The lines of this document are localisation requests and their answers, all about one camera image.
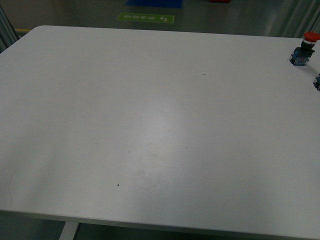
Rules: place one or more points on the green floor sign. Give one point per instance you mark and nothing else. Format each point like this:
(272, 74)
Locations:
(149, 18)

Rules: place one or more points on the blue floor mat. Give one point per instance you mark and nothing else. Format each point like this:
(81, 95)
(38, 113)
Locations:
(155, 3)

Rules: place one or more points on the white table leg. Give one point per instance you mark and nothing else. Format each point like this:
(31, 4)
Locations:
(69, 231)

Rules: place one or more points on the grey curtain right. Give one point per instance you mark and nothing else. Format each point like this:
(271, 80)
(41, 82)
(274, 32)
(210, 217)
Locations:
(296, 17)

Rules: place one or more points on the grey curtain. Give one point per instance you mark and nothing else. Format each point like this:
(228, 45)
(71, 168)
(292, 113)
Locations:
(296, 17)
(8, 35)

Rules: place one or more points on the grey curtain left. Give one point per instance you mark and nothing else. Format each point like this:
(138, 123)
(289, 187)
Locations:
(8, 35)

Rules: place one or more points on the red push button switch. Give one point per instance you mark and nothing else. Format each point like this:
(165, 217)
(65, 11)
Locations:
(302, 54)

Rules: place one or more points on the green push button switch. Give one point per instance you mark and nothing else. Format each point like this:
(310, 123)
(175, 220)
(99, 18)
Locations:
(316, 82)

